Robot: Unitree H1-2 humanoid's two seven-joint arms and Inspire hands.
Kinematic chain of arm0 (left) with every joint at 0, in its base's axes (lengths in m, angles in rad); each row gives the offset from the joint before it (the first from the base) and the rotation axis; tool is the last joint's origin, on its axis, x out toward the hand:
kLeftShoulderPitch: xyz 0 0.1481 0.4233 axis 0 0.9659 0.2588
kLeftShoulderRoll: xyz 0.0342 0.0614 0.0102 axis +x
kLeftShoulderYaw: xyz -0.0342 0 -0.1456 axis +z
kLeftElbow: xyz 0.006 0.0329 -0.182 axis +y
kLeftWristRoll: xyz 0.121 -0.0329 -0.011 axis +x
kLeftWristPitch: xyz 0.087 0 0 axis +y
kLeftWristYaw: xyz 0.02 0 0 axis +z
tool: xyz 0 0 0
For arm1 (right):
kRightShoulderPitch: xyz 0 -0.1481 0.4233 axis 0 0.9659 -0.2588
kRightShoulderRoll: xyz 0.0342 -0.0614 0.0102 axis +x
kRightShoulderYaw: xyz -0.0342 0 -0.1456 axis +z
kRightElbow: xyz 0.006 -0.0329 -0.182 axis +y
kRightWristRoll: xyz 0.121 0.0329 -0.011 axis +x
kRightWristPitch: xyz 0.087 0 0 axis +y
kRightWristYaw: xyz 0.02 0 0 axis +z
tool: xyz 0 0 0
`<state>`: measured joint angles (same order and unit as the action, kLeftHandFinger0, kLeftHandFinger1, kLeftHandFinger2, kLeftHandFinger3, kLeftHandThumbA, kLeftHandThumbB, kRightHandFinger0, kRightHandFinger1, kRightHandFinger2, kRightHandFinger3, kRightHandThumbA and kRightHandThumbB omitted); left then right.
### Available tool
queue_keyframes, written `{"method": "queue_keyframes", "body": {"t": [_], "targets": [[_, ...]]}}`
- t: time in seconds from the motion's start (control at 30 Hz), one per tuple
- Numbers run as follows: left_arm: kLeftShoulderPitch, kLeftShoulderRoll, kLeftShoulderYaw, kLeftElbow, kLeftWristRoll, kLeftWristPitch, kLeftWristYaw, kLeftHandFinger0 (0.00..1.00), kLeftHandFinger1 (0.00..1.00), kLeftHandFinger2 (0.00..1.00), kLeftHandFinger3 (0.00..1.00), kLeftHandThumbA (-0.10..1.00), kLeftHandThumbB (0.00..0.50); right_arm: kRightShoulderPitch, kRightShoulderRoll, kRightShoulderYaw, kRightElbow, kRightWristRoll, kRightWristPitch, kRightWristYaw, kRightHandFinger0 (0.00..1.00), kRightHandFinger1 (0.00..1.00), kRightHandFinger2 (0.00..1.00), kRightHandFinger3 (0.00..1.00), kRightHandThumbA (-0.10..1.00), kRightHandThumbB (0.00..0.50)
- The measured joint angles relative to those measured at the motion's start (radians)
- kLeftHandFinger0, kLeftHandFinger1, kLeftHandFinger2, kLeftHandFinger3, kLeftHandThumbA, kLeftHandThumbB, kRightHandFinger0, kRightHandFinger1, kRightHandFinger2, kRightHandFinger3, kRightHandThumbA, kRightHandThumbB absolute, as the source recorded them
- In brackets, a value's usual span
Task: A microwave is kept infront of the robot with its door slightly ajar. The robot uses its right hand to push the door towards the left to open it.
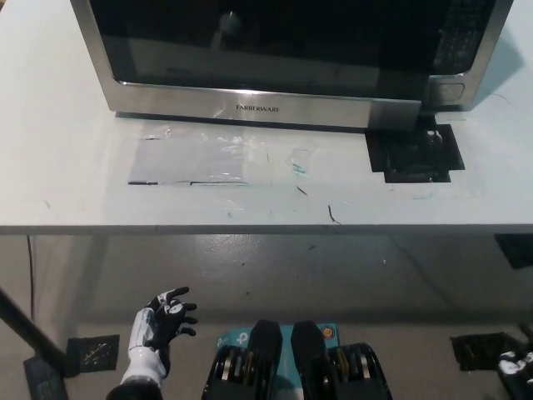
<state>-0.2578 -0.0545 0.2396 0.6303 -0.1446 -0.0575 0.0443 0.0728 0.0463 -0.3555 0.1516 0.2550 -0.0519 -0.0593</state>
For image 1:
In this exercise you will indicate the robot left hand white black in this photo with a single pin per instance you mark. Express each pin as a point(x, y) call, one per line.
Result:
point(156, 329)

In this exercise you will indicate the robot right hand white black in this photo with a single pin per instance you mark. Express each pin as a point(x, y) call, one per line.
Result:
point(518, 375)

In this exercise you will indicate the black floor mat with print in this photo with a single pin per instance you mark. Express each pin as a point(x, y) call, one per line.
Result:
point(43, 381)

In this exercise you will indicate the black tape patch on table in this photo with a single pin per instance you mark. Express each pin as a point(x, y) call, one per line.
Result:
point(412, 162)

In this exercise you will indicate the square black floor mat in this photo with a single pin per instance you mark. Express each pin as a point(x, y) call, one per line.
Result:
point(93, 352)

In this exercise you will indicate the stainless steel microwave body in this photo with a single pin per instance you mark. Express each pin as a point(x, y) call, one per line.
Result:
point(466, 50)

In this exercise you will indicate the wrinkled black floor mat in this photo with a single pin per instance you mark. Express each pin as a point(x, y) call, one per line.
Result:
point(479, 350)

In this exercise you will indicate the black metal pole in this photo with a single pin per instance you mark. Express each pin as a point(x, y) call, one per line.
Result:
point(29, 329)

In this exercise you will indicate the black robot body blocks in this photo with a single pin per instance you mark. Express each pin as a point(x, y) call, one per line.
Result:
point(308, 354)

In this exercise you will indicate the plain black floor mat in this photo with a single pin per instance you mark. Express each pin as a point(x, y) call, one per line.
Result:
point(516, 250)

